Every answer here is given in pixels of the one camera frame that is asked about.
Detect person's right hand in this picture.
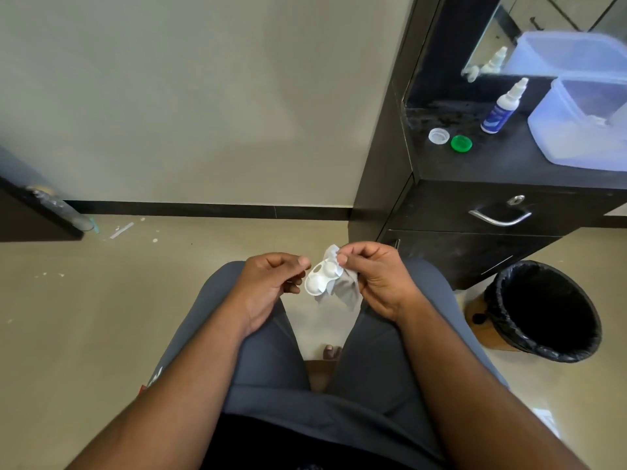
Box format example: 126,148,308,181
336,241,427,326

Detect person's left hand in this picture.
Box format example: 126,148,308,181
230,252,312,338

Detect white tissue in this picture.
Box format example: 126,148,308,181
313,244,364,313

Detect white contact lens case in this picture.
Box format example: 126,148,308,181
304,257,345,296

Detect blue white solution bottle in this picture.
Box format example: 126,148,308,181
479,77,530,135

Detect person's left forearm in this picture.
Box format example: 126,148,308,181
63,307,275,470

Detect person's right forearm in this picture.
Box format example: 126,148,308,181
396,298,588,470

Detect black dresser cabinet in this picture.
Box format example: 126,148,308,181
347,0,627,291

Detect grey trousers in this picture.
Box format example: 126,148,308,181
139,258,510,470

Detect brown wooden stool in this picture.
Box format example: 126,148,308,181
306,359,339,393

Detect dark shirt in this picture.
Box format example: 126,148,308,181
201,411,442,470

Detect black lined trash bin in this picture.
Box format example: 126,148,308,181
465,260,603,364

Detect clear plastic wrap strip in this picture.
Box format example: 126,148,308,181
27,185,101,234

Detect clear blue plastic container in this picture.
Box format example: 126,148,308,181
526,75,627,173

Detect dark wooden panel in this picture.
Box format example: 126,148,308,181
0,144,85,243

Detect dresser mirror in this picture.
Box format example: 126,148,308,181
461,0,627,82

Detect silver drawer handle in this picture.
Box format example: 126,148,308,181
468,209,533,228

